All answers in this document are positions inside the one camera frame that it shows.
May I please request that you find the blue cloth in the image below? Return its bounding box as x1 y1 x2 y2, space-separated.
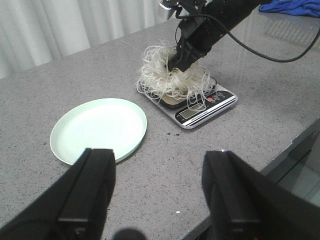
258 0 320 18

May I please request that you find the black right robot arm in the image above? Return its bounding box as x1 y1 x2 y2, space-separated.
160 0 269 72

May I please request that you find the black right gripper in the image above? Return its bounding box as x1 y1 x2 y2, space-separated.
167 14 225 72

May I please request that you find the light green round plate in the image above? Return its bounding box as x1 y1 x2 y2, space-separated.
50 98 148 165

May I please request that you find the black cable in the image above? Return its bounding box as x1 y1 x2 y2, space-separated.
174 13 320 63

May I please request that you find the white pleated curtain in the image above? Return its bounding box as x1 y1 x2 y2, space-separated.
0 0 164 78

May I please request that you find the black silver kitchen scale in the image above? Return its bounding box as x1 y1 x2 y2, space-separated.
137 81 238 129

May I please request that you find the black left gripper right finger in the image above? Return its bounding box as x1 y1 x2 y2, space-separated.
201 150 320 240

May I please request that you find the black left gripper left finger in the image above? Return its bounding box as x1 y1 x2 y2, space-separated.
0 148 116 240

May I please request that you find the white vermicelli noodle bundle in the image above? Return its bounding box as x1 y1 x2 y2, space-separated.
136 40 217 109

